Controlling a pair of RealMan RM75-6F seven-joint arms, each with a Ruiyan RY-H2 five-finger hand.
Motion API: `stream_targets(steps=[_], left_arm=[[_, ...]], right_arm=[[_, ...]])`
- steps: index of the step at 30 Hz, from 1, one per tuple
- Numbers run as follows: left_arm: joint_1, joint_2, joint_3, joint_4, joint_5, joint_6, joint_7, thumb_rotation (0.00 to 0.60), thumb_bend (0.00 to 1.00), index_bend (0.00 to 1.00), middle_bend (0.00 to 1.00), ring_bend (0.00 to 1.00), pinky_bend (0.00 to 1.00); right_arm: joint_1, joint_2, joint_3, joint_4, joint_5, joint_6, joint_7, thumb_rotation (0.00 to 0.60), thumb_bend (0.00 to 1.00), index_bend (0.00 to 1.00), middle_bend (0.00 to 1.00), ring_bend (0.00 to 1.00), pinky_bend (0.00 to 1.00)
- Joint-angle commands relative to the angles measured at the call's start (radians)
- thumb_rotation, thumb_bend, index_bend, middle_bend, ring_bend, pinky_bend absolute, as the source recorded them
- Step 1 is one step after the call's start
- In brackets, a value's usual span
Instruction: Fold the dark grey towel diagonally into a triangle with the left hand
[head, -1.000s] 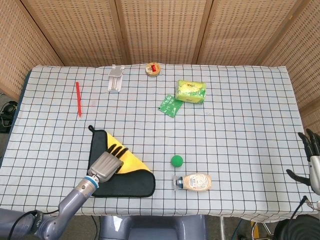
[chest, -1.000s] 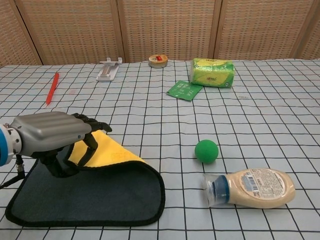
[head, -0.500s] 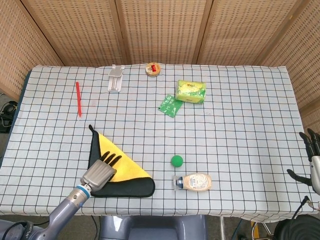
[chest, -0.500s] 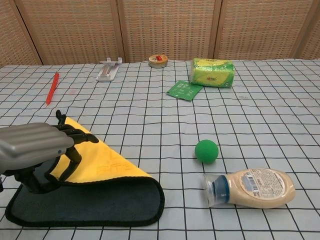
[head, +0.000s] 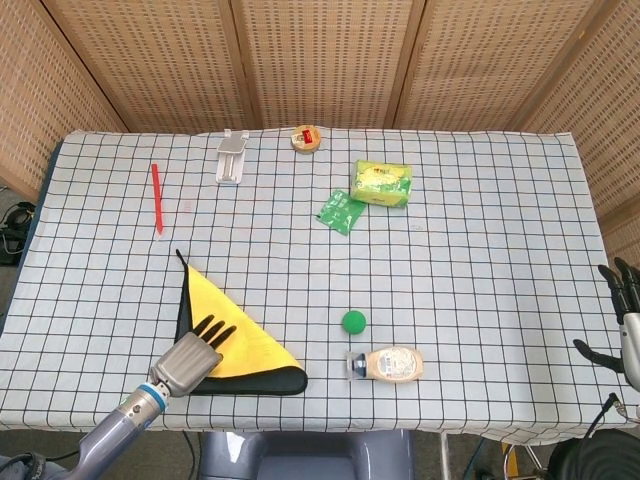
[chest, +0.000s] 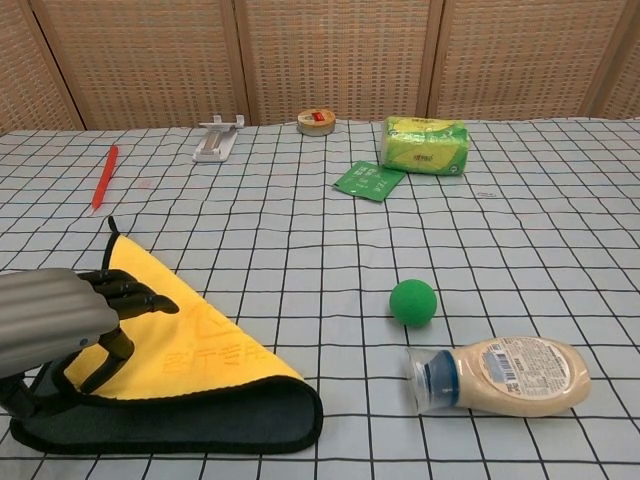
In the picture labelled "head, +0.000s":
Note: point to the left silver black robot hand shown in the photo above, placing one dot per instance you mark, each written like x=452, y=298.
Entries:
x=187, y=362

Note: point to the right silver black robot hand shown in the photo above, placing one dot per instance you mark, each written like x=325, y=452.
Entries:
x=631, y=345

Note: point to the yellow cloth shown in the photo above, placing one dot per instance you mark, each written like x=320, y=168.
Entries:
x=250, y=345

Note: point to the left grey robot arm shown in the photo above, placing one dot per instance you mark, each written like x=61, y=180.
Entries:
x=115, y=430

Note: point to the black stool with chrome legs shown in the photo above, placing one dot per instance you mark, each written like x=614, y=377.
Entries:
x=590, y=460

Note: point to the white black grid tablecloth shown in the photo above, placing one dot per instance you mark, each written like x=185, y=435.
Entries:
x=500, y=275

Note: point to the grey robot torso base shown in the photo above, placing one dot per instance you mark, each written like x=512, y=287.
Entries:
x=310, y=465

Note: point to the red pen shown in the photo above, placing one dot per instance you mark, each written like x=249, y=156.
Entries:
x=158, y=200

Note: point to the green foam ball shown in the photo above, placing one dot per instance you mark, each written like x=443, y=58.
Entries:
x=354, y=322

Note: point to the white phone stand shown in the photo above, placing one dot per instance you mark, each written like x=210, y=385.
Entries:
x=231, y=165

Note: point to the cream mayonnaise squeeze bottle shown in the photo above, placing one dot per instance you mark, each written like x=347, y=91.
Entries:
x=392, y=363

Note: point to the green sachet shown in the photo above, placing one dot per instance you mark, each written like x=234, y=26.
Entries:
x=340, y=211

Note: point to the white metal table leg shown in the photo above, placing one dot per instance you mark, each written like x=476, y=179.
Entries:
x=443, y=455

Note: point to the woven bamboo screen panel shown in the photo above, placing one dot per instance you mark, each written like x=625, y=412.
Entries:
x=40, y=100
x=500, y=65
x=330, y=60
x=165, y=65
x=610, y=125

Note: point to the yellow-green snack bag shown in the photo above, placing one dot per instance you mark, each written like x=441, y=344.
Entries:
x=382, y=182

